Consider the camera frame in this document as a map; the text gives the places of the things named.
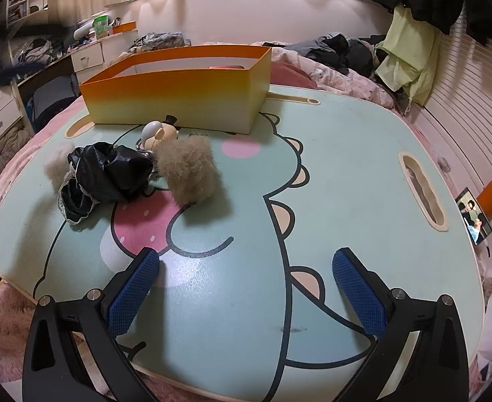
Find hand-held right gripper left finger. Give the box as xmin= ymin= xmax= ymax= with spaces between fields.
xmin=22 ymin=247 xmax=163 ymax=402

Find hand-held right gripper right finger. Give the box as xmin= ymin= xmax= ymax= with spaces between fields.
xmin=332 ymin=247 xmax=469 ymax=402

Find black lace-trimmed cloth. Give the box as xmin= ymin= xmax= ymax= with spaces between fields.
xmin=58 ymin=142 xmax=157 ymax=224

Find beige fur pompom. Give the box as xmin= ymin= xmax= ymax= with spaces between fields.
xmin=157 ymin=135 xmax=222 ymax=207

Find cream toy figure with hat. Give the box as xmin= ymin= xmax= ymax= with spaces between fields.
xmin=139 ymin=115 xmax=184 ymax=155

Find orange gradient cardboard box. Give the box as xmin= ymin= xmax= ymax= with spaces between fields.
xmin=79 ymin=45 xmax=272 ymax=135

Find tablet with lit screen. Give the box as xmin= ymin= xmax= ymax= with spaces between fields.
xmin=455 ymin=187 xmax=492 ymax=247

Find pink fluffy rug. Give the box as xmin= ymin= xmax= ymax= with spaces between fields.
xmin=0 ymin=280 xmax=41 ymax=402

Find dark grey bag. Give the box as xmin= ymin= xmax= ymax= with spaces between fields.
xmin=32 ymin=77 xmax=79 ymax=123

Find dark pink pillow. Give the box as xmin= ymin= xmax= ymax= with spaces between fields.
xmin=271 ymin=61 xmax=318 ymax=88

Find white drawer cabinet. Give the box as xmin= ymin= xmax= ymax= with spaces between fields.
xmin=71 ymin=42 xmax=104 ymax=72

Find pile of dark clothes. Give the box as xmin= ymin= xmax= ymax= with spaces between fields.
xmin=288 ymin=32 xmax=387 ymax=78

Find light green hanging cloth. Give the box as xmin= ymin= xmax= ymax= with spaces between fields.
xmin=374 ymin=6 xmax=441 ymax=105

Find grey patterned clothes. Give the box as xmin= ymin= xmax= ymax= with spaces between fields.
xmin=134 ymin=31 xmax=192 ymax=53

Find clothes pile on desk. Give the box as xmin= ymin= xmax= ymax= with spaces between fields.
xmin=0 ymin=36 xmax=68 ymax=105

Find white cylinder device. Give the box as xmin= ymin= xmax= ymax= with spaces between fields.
xmin=73 ymin=21 xmax=96 ymax=40

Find white wall shelf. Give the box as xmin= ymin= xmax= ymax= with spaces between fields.
xmin=6 ymin=0 xmax=50 ymax=23

